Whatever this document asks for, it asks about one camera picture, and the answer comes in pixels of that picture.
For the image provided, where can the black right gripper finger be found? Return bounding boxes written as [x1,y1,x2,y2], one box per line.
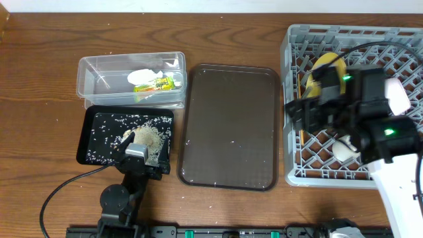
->
[284,99,306,112]
[286,108,304,130]

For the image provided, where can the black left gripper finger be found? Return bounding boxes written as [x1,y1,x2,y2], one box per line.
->
[112,132,135,157]
[158,138,171,175]

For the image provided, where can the wooden chopstick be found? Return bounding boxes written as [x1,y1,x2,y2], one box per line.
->
[297,73,304,146]

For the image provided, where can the yellow plate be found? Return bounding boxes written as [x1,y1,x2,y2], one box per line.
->
[301,52,346,98]

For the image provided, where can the white cup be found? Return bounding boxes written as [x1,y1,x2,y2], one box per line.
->
[332,135,360,162]

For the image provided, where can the green snack wrapper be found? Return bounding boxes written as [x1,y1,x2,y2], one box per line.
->
[134,77,176,93]

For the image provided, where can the white tissue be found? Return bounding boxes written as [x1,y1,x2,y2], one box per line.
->
[127,69,163,85]

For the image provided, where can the pink bowl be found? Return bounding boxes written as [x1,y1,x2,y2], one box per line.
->
[385,78,411,116]

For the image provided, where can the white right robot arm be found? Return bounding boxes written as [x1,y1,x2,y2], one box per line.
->
[284,65,422,237]

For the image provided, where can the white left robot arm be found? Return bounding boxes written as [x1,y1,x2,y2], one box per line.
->
[96,132,171,238]

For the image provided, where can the grey dishwasher rack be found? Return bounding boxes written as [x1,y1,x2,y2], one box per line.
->
[280,24,422,189]

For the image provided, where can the black bin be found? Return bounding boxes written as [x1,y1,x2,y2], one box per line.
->
[76,105,174,166]

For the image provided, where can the spilled rice pile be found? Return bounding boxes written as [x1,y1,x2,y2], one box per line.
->
[86,114,173,166]

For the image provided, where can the dark brown tray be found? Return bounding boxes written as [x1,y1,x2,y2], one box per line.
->
[177,64,280,192]

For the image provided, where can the clear plastic bin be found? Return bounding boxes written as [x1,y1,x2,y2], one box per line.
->
[76,52,188,108]

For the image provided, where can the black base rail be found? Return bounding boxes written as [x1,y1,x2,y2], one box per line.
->
[65,220,394,238]

